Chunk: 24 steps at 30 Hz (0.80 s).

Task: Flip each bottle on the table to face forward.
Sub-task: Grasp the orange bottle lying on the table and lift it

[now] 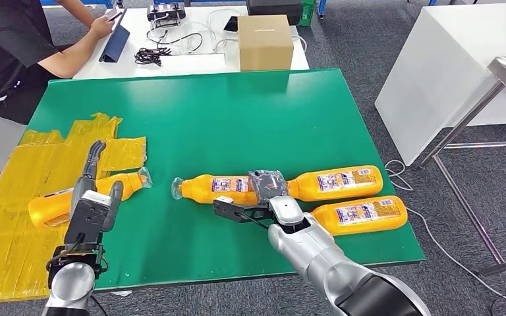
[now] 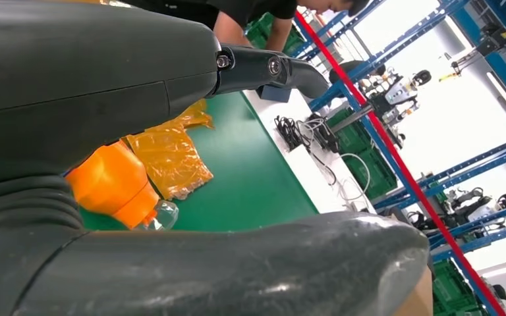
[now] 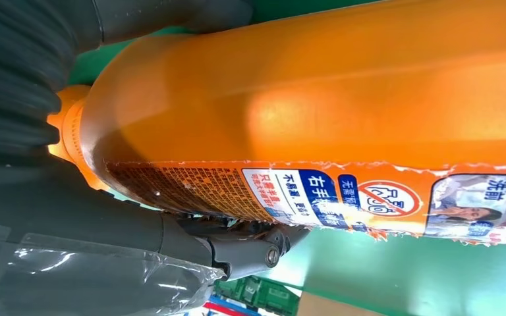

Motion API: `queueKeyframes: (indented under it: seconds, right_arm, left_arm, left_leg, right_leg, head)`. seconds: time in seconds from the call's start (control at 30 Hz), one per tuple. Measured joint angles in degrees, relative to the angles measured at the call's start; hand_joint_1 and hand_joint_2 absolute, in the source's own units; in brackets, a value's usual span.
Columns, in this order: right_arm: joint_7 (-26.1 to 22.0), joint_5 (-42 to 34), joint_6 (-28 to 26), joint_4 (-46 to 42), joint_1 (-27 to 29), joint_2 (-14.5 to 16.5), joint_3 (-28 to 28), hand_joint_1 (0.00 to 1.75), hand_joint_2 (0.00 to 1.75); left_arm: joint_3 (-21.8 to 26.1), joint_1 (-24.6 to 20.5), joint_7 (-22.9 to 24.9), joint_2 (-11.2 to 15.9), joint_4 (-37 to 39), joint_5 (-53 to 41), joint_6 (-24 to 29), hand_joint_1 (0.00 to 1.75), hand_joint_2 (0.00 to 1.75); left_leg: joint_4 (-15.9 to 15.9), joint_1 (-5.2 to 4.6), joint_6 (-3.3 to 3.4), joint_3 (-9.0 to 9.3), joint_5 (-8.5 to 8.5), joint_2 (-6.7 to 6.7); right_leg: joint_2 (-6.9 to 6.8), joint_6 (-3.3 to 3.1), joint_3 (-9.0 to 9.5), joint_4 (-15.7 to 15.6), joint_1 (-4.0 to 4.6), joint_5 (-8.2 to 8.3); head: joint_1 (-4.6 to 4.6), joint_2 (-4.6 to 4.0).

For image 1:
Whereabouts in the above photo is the person's right hand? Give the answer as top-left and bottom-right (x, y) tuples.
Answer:
(89, 15), (117, 40)

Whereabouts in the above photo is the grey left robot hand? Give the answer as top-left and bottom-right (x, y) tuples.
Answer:
(70, 140), (125, 232)

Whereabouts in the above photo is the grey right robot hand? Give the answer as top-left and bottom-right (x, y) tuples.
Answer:
(247, 169), (290, 206)

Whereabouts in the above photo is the orange plastic bottle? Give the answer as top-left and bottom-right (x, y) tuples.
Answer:
(287, 165), (384, 203)
(312, 196), (409, 237)
(28, 167), (154, 230)
(171, 173), (258, 206)

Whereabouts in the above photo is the dark blue tablet case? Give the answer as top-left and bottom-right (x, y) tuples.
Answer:
(99, 9), (130, 63)

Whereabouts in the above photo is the white desk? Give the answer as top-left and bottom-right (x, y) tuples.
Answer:
(72, 4), (310, 81)

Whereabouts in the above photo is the black electronic device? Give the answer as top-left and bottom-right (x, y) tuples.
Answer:
(147, 2), (187, 22)

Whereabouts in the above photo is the yellow tape patch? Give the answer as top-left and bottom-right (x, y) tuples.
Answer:
(0, 112), (148, 305)

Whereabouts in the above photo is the person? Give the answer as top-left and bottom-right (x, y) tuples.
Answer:
(0, 0), (125, 125)

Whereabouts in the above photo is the brown cardboard box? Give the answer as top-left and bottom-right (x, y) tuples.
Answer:
(237, 14), (295, 72)

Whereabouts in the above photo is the black hard case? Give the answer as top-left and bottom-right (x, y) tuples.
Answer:
(246, 0), (304, 25)

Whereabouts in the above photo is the green box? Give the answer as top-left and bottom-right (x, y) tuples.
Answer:
(299, 0), (318, 25)

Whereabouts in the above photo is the white cabinet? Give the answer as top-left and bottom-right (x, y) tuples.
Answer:
(374, 0), (506, 167)

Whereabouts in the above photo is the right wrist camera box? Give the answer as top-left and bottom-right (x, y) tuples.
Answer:
(213, 196), (275, 224)

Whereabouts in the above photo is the black coiled cable bundle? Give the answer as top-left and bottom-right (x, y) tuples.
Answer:
(134, 46), (172, 67)

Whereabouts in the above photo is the black desk cable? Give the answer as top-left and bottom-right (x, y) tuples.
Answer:
(146, 22), (204, 54)

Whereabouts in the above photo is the white desk cable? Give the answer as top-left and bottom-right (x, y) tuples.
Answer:
(147, 6), (308, 54)

